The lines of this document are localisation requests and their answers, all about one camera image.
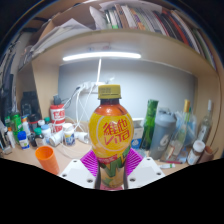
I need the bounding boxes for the clear bottle with yellow cap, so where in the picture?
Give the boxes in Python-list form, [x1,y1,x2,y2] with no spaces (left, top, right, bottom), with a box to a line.
[161,99,192,163]

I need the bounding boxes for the grey shaker bottle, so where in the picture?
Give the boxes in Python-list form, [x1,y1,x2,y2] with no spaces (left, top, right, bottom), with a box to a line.
[148,110,177,160]

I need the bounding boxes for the wooden shelf unit with books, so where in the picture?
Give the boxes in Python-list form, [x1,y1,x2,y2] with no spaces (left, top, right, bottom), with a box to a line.
[16,0,218,88]

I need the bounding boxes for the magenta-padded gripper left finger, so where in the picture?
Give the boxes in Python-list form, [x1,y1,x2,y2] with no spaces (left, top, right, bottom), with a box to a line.
[59,149,101,190]

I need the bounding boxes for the brown jar with white lid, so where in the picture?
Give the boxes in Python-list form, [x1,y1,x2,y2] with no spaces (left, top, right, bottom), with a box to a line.
[186,139,206,166]

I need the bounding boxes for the blue and white carton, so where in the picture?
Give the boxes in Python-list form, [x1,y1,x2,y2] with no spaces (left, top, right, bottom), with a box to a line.
[130,117,145,150]

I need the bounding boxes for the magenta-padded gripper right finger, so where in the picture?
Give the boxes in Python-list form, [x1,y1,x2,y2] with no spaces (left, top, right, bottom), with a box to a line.
[123,147,166,190]

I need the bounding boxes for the orange plastic cup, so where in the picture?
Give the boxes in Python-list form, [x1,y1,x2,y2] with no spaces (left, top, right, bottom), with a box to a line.
[34,145,61,176]

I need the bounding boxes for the red and white canister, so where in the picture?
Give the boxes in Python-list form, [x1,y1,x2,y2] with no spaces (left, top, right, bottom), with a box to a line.
[49,103,67,134]

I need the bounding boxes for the tall green bottle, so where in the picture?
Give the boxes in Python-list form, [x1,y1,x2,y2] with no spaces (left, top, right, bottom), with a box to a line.
[139,99,160,151]

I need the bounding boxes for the clear glass bottle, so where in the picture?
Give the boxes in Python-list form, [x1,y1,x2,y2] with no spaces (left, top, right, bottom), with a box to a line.
[196,99,214,144]

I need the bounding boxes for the white power strip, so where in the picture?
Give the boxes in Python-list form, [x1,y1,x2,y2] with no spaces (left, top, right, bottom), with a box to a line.
[79,81,108,91]

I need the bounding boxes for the white bottle with blue cap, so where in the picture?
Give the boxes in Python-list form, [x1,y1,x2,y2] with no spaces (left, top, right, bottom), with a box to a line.
[17,130,31,150]

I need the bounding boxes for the green plastic bottle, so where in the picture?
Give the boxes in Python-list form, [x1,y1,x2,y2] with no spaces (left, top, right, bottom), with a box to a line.
[9,113,23,143]

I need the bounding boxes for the under-shelf strip light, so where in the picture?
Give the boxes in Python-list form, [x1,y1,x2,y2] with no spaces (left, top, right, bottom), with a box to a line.
[62,51,142,62]

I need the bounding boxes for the yellow drink bottle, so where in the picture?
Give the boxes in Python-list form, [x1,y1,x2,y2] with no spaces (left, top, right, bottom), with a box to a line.
[88,84,135,190]

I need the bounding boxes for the brown mug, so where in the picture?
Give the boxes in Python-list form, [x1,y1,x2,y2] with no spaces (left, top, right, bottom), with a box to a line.
[199,145,216,164]

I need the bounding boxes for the small white blue-labelled bottle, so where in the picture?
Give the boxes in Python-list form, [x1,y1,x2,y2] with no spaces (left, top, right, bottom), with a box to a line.
[62,123,76,147]

